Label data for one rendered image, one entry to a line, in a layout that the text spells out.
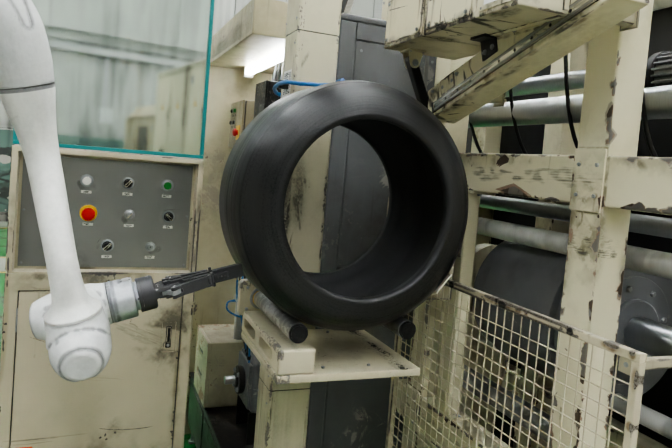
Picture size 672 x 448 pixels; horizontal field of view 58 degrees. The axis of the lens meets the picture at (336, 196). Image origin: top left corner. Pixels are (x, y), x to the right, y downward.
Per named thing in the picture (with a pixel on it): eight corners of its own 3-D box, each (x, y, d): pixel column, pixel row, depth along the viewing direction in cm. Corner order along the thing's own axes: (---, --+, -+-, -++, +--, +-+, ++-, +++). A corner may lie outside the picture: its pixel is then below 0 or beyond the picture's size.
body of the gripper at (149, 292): (134, 283, 127) (178, 272, 130) (132, 275, 135) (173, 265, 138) (141, 317, 128) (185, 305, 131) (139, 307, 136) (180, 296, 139)
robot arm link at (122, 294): (104, 278, 133) (132, 271, 135) (113, 316, 135) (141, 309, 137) (105, 287, 125) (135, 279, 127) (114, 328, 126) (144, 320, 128)
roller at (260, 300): (262, 286, 168) (270, 299, 169) (249, 296, 167) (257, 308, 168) (302, 320, 135) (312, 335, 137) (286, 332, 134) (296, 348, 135)
